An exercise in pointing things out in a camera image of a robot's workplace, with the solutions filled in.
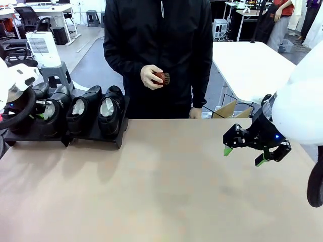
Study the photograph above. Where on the brown cardboard box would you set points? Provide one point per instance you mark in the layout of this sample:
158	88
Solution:
227	111

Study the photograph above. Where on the black padded office chair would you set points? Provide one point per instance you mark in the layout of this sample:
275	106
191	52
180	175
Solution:
20	63

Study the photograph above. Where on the black computer tower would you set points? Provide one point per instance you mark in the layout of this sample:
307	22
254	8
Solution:
60	35

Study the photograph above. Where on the person's left hand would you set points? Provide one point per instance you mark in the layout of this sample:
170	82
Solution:
196	113

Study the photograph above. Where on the person's left forearm black sleeve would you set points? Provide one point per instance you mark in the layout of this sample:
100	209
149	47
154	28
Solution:
202	93

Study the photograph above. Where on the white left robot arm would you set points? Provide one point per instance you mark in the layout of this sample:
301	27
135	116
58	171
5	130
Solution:
17	73

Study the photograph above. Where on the brown-top desk white legs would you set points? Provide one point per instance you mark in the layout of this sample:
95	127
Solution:
249	12

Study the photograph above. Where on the grey plastic crate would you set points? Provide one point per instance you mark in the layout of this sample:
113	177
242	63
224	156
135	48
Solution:
286	46

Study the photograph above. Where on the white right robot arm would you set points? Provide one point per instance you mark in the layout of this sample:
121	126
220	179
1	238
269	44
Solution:
302	100

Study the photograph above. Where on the person's right hand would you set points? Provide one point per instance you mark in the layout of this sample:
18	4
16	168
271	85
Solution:
147	76

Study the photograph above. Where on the mannequin in red top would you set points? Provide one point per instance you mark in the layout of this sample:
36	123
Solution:
278	32

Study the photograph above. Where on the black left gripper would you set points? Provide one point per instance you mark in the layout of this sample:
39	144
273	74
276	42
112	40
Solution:
17	106

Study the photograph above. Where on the person's right forearm black sleeve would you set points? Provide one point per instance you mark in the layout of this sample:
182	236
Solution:
121	65

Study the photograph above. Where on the grey plastic step stool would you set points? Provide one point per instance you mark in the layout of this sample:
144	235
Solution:
54	73
103	19
93	17

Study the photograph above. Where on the large white table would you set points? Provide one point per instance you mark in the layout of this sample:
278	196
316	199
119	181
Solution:
247	65

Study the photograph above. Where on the white air purifier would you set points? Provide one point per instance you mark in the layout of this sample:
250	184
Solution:
48	55

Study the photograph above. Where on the standing person dark clothes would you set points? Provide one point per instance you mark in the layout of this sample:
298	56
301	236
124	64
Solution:
310	17

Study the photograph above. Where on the black leather dress shoe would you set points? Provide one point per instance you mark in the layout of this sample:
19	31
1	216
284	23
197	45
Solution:
61	94
90	94
41	89
116	92

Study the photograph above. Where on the black mesh office chair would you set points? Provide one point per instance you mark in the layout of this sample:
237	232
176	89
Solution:
29	16

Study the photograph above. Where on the red-brown shoe brush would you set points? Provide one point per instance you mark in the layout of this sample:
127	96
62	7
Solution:
162	78

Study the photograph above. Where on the white office desk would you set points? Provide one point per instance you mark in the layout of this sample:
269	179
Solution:
50	8

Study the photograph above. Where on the person in black jacket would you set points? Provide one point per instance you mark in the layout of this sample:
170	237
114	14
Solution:
156	37

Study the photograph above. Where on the white computer case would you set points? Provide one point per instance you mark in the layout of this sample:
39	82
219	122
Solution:
219	27

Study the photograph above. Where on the mannequin in cream garment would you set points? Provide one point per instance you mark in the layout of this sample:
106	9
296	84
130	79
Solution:
296	15

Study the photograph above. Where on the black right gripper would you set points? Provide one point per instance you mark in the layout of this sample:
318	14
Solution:
267	131

